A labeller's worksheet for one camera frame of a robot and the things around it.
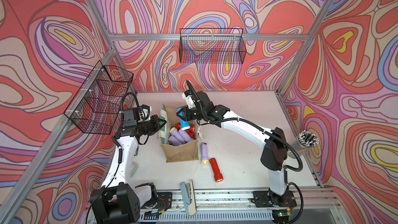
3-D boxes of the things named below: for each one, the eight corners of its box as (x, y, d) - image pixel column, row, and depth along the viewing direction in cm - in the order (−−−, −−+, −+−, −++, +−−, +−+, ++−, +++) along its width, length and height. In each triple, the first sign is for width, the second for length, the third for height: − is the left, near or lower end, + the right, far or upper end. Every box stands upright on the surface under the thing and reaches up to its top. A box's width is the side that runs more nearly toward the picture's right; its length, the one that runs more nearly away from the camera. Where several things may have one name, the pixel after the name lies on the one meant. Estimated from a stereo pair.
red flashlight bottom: (216, 182, 80) (216, 181, 78) (209, 160, 87) (209, 159, 86) (223, 180, 81) (224, 178, 79) (216, 158, 88) (216, 157, 86)
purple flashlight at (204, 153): (200, 164, 86) (200, 163, 84) (200, 144, 94) (200, 142, 92) (208, 164, 86) (209, 163, 84) (208, 144, 94) (208, 142, 92)
